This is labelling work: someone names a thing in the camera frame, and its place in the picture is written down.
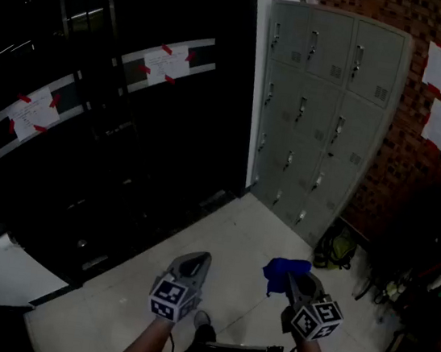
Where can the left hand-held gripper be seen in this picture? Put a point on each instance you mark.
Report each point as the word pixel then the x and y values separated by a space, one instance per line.
pixel 171 296

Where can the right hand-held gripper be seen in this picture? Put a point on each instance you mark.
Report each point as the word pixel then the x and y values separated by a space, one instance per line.
pixel 316 319

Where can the blue wiping cloth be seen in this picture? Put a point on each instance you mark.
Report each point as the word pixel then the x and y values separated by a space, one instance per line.
pixel 280 275

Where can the grey metal locker door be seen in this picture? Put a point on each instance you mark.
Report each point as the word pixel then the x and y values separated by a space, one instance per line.
pixel 289 32

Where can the person's left forearm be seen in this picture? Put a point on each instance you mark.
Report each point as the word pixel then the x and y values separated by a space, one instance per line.
pixel 143 347

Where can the grey metal locker cabinet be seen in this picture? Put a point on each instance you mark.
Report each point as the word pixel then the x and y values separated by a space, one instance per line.
pixel 314 143

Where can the grey shoe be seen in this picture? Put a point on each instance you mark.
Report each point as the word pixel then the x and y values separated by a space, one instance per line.
pixel 202 318

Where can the green backpack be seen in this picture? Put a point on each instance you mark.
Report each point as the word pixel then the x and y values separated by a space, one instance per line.
pixel 336 248

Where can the rack of hanging clothes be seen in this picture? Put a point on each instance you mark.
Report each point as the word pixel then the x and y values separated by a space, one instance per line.
pixel 431 241

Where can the written paper notice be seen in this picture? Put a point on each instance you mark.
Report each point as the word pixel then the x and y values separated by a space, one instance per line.
pixel 167 65
pixel 33 114

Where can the white paper sheet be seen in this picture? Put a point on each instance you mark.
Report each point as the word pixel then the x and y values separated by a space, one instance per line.
pixel 439 67
pixel 439 124

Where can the black-headed locker key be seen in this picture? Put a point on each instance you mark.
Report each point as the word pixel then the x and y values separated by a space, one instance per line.
pixel 355 71
pixel 311 53
pixel 274 42

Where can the small white wall box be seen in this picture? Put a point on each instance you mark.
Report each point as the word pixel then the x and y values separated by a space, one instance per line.
pixel 2 236

